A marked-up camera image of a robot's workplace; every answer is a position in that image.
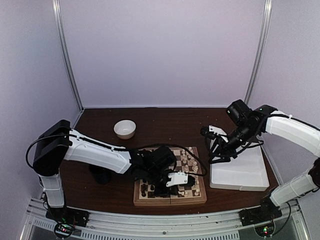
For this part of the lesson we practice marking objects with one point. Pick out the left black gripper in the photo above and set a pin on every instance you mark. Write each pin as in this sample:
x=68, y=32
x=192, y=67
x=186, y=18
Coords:
x=173, y=190

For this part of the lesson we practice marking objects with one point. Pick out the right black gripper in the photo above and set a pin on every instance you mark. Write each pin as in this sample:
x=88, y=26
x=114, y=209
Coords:
x=222, y=149

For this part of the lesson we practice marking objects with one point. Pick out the white plastic compartment tray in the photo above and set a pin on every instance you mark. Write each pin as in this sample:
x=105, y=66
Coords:
x=247, y=172

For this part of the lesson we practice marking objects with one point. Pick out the wooden chess board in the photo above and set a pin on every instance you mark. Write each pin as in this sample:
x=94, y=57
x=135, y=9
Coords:
x=139, y=200

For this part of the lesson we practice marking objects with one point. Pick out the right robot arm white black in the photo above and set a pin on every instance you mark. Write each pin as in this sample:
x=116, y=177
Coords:
x=283, y=158

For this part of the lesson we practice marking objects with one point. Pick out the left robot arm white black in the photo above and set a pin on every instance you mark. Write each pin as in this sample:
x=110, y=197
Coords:
x=61, y=142

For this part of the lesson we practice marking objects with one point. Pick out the row of white chess pieces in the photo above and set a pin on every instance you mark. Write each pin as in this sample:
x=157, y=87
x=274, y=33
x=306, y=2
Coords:
x=187, y=163

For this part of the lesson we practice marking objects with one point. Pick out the dark blue mug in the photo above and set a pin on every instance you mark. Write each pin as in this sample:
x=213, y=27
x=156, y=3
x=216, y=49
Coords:
x=100, y=174

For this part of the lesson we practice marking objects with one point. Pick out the white ceramic bowl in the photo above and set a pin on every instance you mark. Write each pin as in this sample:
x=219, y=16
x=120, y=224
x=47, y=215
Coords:
x=125, y=129

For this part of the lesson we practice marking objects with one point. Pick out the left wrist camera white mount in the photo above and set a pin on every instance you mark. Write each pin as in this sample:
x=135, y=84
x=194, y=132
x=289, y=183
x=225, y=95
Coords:
x=177, y=178

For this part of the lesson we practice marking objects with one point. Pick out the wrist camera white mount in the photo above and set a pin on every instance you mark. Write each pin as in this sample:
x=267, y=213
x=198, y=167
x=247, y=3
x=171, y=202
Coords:
x=213, y=132
x=177, y=178

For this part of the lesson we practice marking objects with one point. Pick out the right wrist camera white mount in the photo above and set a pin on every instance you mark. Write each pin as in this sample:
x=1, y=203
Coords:
x=213, y=132

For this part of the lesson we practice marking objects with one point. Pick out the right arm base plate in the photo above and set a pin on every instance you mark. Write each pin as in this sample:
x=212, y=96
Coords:
x=256, y=215

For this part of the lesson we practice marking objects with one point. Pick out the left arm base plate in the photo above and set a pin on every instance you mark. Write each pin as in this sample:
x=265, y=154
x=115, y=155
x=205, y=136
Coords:
x=70, y=216

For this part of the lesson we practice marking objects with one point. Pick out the right aluminium frame post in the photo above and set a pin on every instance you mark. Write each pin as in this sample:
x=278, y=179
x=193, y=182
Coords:
x=264, y=30

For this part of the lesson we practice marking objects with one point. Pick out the aluminium frame post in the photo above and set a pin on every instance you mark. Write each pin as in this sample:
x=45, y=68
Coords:
x=264, y=30
x=65, y=53

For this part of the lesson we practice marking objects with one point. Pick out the left aluminium frame post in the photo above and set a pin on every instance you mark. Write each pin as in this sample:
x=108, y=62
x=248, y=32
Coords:
x=65, y=53

